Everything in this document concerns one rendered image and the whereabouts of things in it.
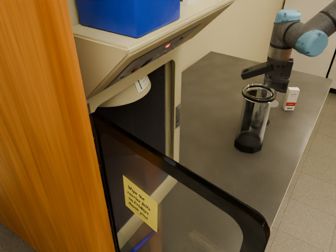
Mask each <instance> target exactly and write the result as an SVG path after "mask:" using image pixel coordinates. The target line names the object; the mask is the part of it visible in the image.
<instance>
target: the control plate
mask: <svg viewBox="0 0 336 252"><path fill-rule="evenodd" d="M200 25H201V24H199V25H197V26H196V27H194V28H192V29H190V30H188V31H186V32H185V33H183V34H181V35H179V36H177V37H175V38H174V39H172V40H170V41H168V42H166V43H164V44H163V45H161V46H159V47H157V48H155V49H153V50H152V51H150V52H148V53H146V54H144V55H142V56H141V57H139V58H137V59H135V60H133V61H132V62H131V63H130V64H129V65H128V66H127V67H126V68H125V69H124V70H123V71H122V72H121V73H120V74H119V75H118V76H117V77H116V78H115V79H114V80H113V81H112V82H111V83H110V84H109V85H108V86H107V87H106V88H105V89H107V88H109V87H110V86H112V85H114V84H115V83H117V82H119V81H120V80H122V79H124V78H126V77H127V76H129V75H131V74H132V73H131V71H132V70H133V69H135V68H136V67H138V70H139V69H141V68H142V67H141V66H142V65H143V64H144V63H145V62H146V61H147V60H149V59H151V58H153V59H152V60H151V61H150V62H149V63H151V62H153V61H154V60H156V59H157V58H155V57H156V56H157V55H159V57H161V56H163V55H164V54H165V53H163V52H164V51H166V50H167V51H166V52H167V53H168V52H170V51H171V50H172V49H170V48H171V47H173V46H174V47H173V48H175V47H176V46H177V45H178V44H179V43H180V42H182V41H183V40H184V39H185V38H186V37H187V36H188V35H190V34H191V33H192V32H193V31H194V30H195V29H196V28H197V27H199V26H200ZM183 36H184V37H183ZM181 37H183V38H182V39H180V38H181ZM179 39H180V40H179ZM168 44H170V45H169V46H168V47H166V46H167V45H168ZM165 47H166V48H165ZM149 63H148V64H149ZM148 64H147V65H148ZM140 67H141V68H140ZM123 75H125V76H124V77H123V78H120V77H121V76H123ZM119 78H120V79H119Z"/></svg>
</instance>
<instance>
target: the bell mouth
mask: <svg viewBox="0 0 336 252"><path fill-rule="evenodd" d="M150 88H151V82H150V80H149V77H148V76H147V75H146V76H144V77H143V78H141V79H140V80H138V81H137V82H135V83H133V84H132V85H130V86H129V87H127V88H125V89H124V90H122V91H121V92H119V93H117V94H116V95H114V96H113V97H111V98H110V99H108V100H106V101H105V102H103V103H102V104H100V105H99V106H98V107H117V106H123V105H127V104H130V103H133V102H135V101H137V100H139V99H141V98H142V97H144V96H145V95H146V94H147V93H148V92H149V90H150Z"/></svg>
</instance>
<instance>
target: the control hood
mask: <svg viewBox="0 0 336 252"><path fill-rule="evenodd" d="M234 2H235V0H204V1H201V2H197V3H194V4H191V5H183V4H180V17H179V19H177V20H175V21H173V22H171V23H169V24H167V25H165V26H162V27H160V28H158V29H156V30H154V31H152V32H150V33H148V34H145V35H143V36H141V37H139V38H135V37H130V36H126V35H122V34H118V33H114V32H110V31H106V30H101V29H97V28H93V27H89V26H85V25H82V24H77V25H75V26H72V31H73V37H74V42H75V47H76V52H77V57H78V62H79V68H80V73H81V78H82V83H83V88H84V93H85V99H86V100H88V99H90V98H92V97H94V96H95V95H97V94H99V93H100V92H102V91H104V90H105V88H106V87H107V86H108V85H109V84H110V83H111V82H112V81H113V80H114V79H115V78H116V77H117V76H118V75H119V74H120V73H121V72H122V71H123V70H124V69H125V68H126V67H127V66H128V65H129V64H130V63H131V62H132V61H134V60H136V59H137V58H139V57H141V56H143V55H145V54H147V53H148V52H150V51H152V50H154V49H156V48H158V47H159V46H161V45H163V44H165V43H167V42H168V41H170V40H172V39H174V38H176V37H178V36H179V35H181V34H183V33H185V32H187V31H189V30H190V29H192V28H194V27H196V26H198V25H200V26H199V27H197V28H196V29H195V30H194V31H193V32H192V33H191V34H189V35H188V36H187V37H186V38H185V39H184V40H183V41H182V42H180V43H179V44H178V45H177V46H176V47H178V46H180V45H182V44H183V43H185V42H187V41H188V40H190V39H192V38H193V37H194V36H195V35H197V34H198V33H199V32H200V31H201V30H202V29H204V28H205V27H206V26H207V25H208V24H209V23H211V22H212V21H213V20H214V19H215V18H216V17H218V16H219V15H220V14H221V13H222V12H223V11H224V10H226V9H227V8H228V7H229V6H230V5H231V4H233V3H234ZM176 47H175V48H176ZM175 48H174V49H175Z"/></svg>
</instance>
